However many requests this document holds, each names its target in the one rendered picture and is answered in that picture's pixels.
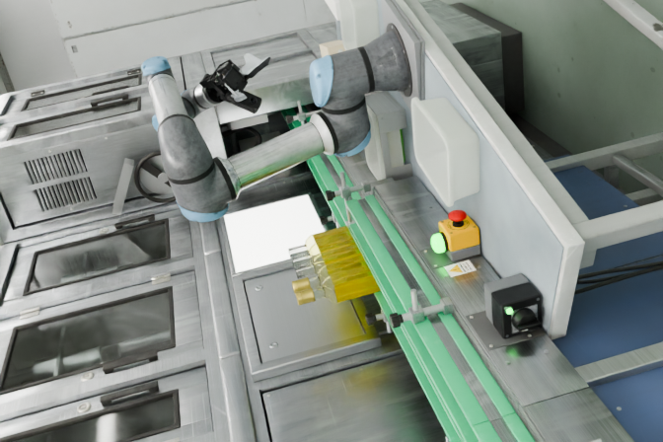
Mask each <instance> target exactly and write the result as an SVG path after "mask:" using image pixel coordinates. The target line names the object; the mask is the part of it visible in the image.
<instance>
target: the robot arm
mask: <svg viewBox="0 0 663 442"><path fill-rule="evenodd" d="M244 58H245V61H246V64H245V65H244V66H243V67H242V72H243V74H242V73H241V72H240V71H239V70H240V68H239V67H238V66H237V65H236V64H234V63H233V62H232V61H231V60H230V59H229V60H227V61H225V62H223V63H221V64H219V66H218V67H217V68H216V69H215V71H214V72H213V73H212V74H210V75H209V74H208V73H207V74H205V75H204V77H203V79H202V80H201V81H200V82H199V84H198V85H196V86H194V87H192V88H190V89H187V90H185V91H183V92H182V93H181V94H180V92H179V89H178V86H177V84H176V80H175V78H174V75H173V72H172V69H171V66H170V64H169V61H168V59H167V58H166V57H164V56H154V57H151V58H149V59H147V60H145V61H144V62H143V63H142V65H141V68H142V71H143V76H144V77H145V80H146V83H147V86H148V89H149V93H150V96H151V100H152V103H153V106H154V110H155V115H154V116H153V117H152V124H153V126H154V128H155V129H156V130H157V134H158V138H159V143H160V149H161V155H162V161H163V166H164V169H165V172H166V175H167V177H168V180H169V182H170V185H171V187H172V190H173V192H174V195H175V198H176V202H177V205H178V207H179V208H180V210H181V212H182V214H183V216H184V217H185V218H187V219H189V220H191V221H197V222H210V221H214V220H216V219H219V218H220V217H222V216H223V215H225V213H226V212H227V211H228V209H229V202H231V201H233V200H236V199H237V198H238V195H239V193H240V191H241V190H242V189H244V188H247V187H249V186H251V185H253V184H256V183H259V182H261V181H263V180H265V179H267V178H269V177H272V176H274V175H276V174H278V173H280V172H283V171H285V170H287V169H289V168H291V167H293V166H296V165H298V164H300V163H302V162H304V161H306V160H309V159H311V158H313V157H315V156H317V155H319V154H322V153H325V154H328V155H336V156H338V157H345V156H346V155H347V157H349V156H352V155H355V154H357V153H359V152H361V151H362V150H363V149H364V148H365V147H366V146H367V145H368V144H369V142H370V139H371V130H370V129H371V123H370V120H369V116H368V110H367V106H366V100H365V94H368V93H371V92H375V91H397V92H399V91H403V90H406V89H407V87H408V74H407V67H406V62H405V56H404V52H403V49H402V46H401V44H400V42H399V39H398V37H397V36H396V34H395V33H394V32H393V31H390V32H386V33H383V34H382V35H381V36H379V37H377V38H375V39H374V40H372V41H371V42H369V43H368V44H366V45H364V46H360V47H356V48H353V49H350V50H346V51H343V52H339V53H336V54H332V55H326V56H324V57H322V58H319V59H316V60H314V61H313V62H312V63H311V66H310V85H311V90H312V96H313V100H314V102H315V105H316V106H317V107H321V108H322V110H321V111H318V112H316V113H314V114H312V116H311V119H310V121H309V122H308V123H306V124H304V125H302V126H299V127H297V128H295V129H293V130H290V131H288V132H286V133H284V134H281V135H279V136H277V137H275V138H272V139H270V140H268V141H266V142H263V143H261V144H260V145H258V146H255V147H253V148H251V149H249V150H246V151H244V152H242V153H240V154H237V155H235V156H233V157H231V158H228V159H223V158H220V157H215V158H212V155H211V153H210V151H209V148H208V146H207V145H206V143H205V141H204V139H203V137H202V136H201V134H200V132H199V130H198V128H197V126H196V124H195V122H194V120H193V119H194V118H195V117H197V116H198V115H199V114H200V113H202V112H203V111H205V110H208V109H210V108H212V107H214V106H217V105H219V104H220V103H221V102H223V101H226V102H228V103H230V104H233V105H235V106H237V107H239V108H241V109H244V110H246V111H249V112H252V113H256V112H257V111H258V109H259V107H260V105H261V98H260V97H257V96H255V95H253V94H251V93H249V92H246V91H244V89H245V87H246V86H247V84H248V81H247V80H248V79H249V78H253V77H254V76H256V75H257V73H259V71H260V70H262V69H263V68H264V67H265V66H267V65H268V63H269V61H270V58H271V57H270V56H268V57H266V58H265V59H263V60H261V59H259V58H257V57H256V56H254V55H252V54H251V53H246V54H245V55H244ZM227 62H228V63H227ZM225 63H226V64H225ZM217 69H218V70H217ZM216 71H217V72H218V73H217V72H216Z"/></svg>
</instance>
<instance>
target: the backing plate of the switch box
mask: <svg viewBox="0 0 663 442"><path fill-rule="evenodd" d="M465 317H466V319H467V320H468V322H469V323H470V325H471V326H472V328H473V329H474V330H475V332H476V333H477V335H478V336H479V338H480V340H481V341H482V343H483V344H484V346H485V347H486V349H487V350H488V351H490V350H493V349H496V348H500V347H503V346H507V345H510V344H514V343H517V342H520V341H524V340H527V339H531V338H534V337H538V336H541V335H545V334H546V333H545V332H544V331H543V330H542V329H539V330H535V331H530V332H527V333H522V334H519V335H515V336H512V337H508V338H505V339H504V338H502V336H501V335H500V334H499V332H498V331H497V330H496V328H495V327H494V325H493V324H492V323H491V321H490V320H489V319H488V317H487V316H486V310H485V311H482V312H478V313H475V314H471V315H468V316H465Z"/></svg>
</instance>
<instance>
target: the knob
mask: <svg viewBox="0 0 663 442"><path fill-rule="evenodd" d="M511 322H512V325H513V327H514V328H515V329H517V330H518V331H519V332H522V333H527V332H531V331H532V330H534V329H538V328H540V327H541V323H540V321H538V319H537V317H536V316H535V313H534V312H533V311H532V310H531V309H529V308H523V309H520V310H518V311H517V312H516V313H515V314H514V315H513V317H512V320H511Z"/></svg>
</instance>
